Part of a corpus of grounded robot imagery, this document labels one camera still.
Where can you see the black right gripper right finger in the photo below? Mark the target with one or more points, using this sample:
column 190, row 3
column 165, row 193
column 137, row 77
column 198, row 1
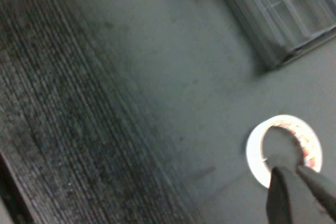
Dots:
column 323, row 190

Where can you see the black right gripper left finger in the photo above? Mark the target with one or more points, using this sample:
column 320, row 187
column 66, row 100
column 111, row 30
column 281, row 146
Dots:
column 283, row 203

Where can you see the white tape roll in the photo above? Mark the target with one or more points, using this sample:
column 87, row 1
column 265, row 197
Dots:
column 254, row 150

